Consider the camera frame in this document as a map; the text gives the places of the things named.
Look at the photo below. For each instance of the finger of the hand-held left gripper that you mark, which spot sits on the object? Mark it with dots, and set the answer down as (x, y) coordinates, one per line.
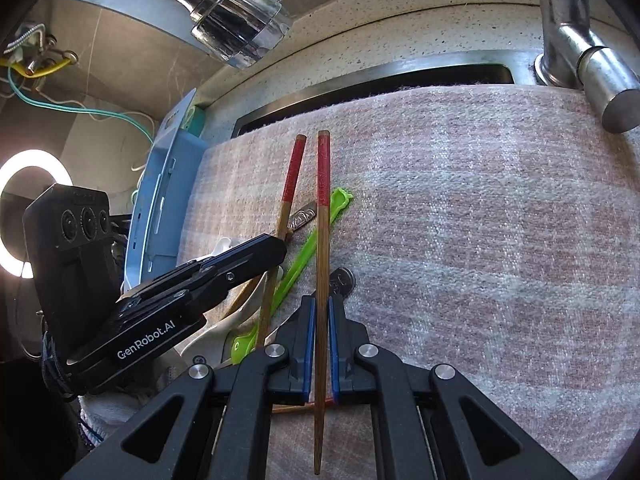
(250, 260)

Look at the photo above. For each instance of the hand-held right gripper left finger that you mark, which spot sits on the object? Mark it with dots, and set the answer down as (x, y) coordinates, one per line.
(310, 350)

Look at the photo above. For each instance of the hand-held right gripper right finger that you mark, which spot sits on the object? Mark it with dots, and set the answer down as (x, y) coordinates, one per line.
(334, 350)

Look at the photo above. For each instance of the green plastic spoon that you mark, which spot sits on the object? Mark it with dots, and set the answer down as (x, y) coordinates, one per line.
(300, 260)

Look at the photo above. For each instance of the red-tipped bamboo chopstick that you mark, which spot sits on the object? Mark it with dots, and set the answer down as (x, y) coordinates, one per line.
(323, 240)
(292, 180)
(295, 408)

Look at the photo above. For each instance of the white plastic spoon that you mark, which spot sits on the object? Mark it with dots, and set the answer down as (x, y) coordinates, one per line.
(215, 331)

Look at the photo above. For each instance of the blue plastic drainer basket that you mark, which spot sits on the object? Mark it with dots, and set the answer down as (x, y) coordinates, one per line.
(160, 200)

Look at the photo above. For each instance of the pink plaid blanket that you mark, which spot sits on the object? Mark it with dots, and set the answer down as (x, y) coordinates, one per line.
(475, 240)

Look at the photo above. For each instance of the steel sink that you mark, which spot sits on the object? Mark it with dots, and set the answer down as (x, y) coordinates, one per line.
(380, 85)

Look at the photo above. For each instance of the metal pipe valve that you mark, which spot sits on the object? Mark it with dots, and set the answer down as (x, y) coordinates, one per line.
(37, 45)

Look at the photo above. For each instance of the chrome faucet spray head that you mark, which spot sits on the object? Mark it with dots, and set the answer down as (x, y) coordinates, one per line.
(235, 15)

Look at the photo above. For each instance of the chrome faucet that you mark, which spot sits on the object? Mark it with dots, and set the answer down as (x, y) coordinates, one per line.
(570, 35)

